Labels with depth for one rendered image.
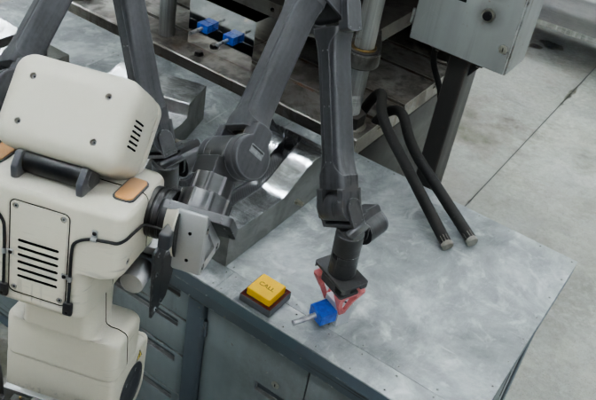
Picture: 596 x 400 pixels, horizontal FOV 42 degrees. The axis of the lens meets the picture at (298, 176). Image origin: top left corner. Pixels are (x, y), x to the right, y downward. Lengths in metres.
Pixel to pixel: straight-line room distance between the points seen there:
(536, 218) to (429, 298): 1.89
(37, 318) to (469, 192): 2.54
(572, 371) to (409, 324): 1.35
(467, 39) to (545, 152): 2.02
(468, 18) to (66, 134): 1.30
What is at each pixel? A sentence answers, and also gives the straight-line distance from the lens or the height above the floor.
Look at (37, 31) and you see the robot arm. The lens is 1.50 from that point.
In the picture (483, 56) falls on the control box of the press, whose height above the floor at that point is 1.11.
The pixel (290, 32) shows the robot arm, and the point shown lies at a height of 1.40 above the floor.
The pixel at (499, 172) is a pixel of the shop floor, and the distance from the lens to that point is 3.88.
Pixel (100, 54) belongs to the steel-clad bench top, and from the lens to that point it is 2.56.
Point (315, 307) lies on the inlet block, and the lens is 1.65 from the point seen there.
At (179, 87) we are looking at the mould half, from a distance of 2.18.
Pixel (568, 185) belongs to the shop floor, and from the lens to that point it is 3.97.
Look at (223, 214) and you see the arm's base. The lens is 1.26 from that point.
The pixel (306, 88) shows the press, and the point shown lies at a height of 0.78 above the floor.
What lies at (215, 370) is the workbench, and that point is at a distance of 1.99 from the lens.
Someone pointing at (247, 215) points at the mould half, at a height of 0.89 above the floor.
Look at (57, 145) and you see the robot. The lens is 1.22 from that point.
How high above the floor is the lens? 1.98
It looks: 35 degrees down
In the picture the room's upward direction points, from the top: 10 degrees clockwise
